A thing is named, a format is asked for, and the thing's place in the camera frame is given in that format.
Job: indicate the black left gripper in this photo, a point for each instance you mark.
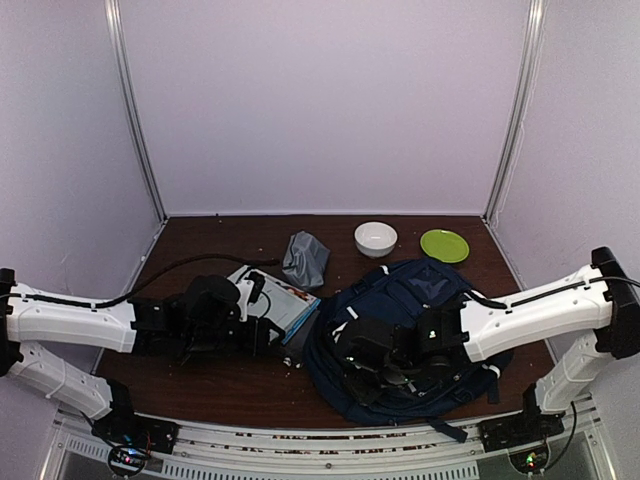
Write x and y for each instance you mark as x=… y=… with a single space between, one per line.
x=251 y=346

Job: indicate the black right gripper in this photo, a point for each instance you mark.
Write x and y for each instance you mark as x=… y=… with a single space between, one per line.
x=363 y=393

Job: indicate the grey zip pouch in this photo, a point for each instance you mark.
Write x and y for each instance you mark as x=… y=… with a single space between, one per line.
x=305 y=261

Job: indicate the navy blue student backpack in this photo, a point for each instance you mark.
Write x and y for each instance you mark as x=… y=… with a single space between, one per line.
x=408 y=311

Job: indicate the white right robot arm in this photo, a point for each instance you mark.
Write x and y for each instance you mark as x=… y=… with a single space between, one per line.
x=471 y=331

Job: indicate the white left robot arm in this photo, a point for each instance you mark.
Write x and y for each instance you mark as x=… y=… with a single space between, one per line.
x=211 y=315

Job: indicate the black notebook under books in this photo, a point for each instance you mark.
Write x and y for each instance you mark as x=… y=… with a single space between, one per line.
x=293 y=350

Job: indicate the blue illustrated book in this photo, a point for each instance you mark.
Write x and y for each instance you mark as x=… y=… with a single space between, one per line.
x=295 y=311

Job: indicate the white ceramic bowl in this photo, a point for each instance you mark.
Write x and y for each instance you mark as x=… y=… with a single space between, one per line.
x=375 y=239

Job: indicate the green plate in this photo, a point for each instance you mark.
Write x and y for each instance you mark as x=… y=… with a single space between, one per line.
x=445 y=246

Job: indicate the front metal rail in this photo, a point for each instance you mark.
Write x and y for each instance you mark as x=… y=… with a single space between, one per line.
x=213 y=451

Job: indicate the left aluminium frame post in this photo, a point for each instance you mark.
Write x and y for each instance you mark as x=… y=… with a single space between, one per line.
x=117 y=37

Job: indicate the aluminium frame post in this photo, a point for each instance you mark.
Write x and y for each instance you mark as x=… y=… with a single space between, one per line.
x=117 y=37
x=531 y=49

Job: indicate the right aluminium frame post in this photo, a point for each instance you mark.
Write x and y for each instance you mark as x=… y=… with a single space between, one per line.
x=531 y=49

